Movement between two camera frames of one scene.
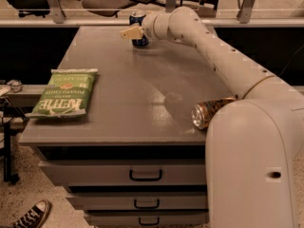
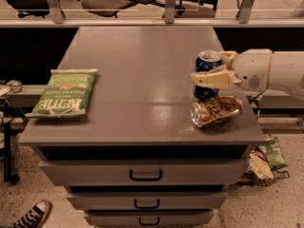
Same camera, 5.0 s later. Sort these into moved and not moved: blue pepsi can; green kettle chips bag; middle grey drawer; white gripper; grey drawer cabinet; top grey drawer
Moved: white gripper; blue pepsi can
Not moved: middle grey drawer; grey drawer cabinet; top grey drawer; green kettle chips bag
